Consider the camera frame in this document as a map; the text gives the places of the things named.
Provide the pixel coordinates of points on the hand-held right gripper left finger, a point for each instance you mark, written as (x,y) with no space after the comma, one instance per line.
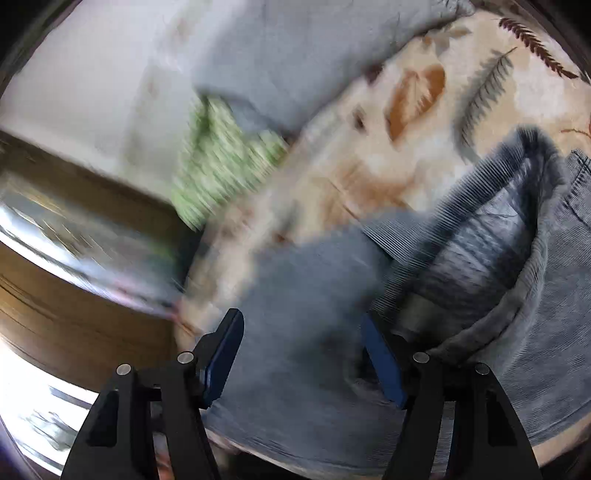
(225,357)

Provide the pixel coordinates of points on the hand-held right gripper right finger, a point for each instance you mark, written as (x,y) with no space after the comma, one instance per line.
(381,364)

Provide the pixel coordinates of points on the wooden wardrobe with glass panels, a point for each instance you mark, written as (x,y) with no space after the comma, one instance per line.
(69,332)

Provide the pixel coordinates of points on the green patterned cloth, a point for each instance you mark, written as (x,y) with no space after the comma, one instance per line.
(212,161)

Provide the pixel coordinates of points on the leaf print blanket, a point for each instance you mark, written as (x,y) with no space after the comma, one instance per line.
(369,161)

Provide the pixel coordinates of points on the grey quilt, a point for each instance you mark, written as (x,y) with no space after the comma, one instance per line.
(300,55)

